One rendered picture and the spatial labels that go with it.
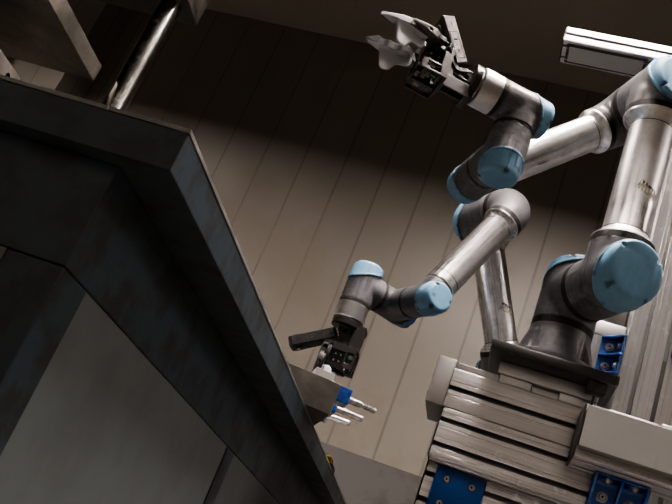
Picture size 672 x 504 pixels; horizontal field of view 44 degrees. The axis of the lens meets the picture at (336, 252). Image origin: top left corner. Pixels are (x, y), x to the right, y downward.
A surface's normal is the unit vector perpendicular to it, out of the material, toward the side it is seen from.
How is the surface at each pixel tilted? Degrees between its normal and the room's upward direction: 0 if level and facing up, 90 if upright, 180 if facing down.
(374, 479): 90
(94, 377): 90
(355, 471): 90
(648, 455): 90
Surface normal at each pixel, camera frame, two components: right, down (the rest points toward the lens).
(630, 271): 0.25, -0.16
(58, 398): 0.94, 0.29
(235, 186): -0.12, -0.44
